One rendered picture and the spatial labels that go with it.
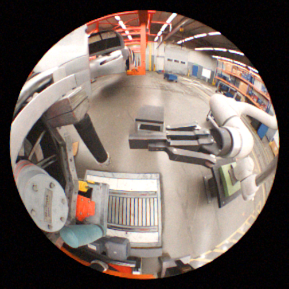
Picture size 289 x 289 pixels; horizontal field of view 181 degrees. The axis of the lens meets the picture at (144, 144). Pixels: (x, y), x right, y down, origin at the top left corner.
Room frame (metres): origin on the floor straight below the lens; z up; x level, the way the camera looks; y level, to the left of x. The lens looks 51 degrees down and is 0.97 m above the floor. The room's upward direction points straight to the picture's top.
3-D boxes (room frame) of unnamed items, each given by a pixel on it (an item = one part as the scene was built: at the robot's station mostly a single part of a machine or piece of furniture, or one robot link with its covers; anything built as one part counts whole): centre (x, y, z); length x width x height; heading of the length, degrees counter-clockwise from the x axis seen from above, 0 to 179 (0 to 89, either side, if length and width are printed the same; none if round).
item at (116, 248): (-0.36, 0.31, 0.26); 0.42 x 0.18 x 0.35; 90
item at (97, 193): (-0.05, 0.52, 0.32); 0.40 x 0.30 x 0.28; 0
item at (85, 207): (-0.05, 0.39, 0.48); 0.16 x 0.12 x 0.17; 90
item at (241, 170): (0.09, -0.90, 0.52); 0.18 x 0.16 x 0.22; 175
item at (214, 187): (0.10, -0.90, 0.15); 0.50 x 0.50 x 0.30; 1
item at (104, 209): (-0.05, 0.52, 0.13); 0.50 x 0.36 x 0.10; 0
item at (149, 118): (1.07, -0.08, 0.17); 0.43 x 0.36 x 0.34; 170
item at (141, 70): (3.64, 0.31, 1.75); 0.68 x 0.16 x 2.45; 90
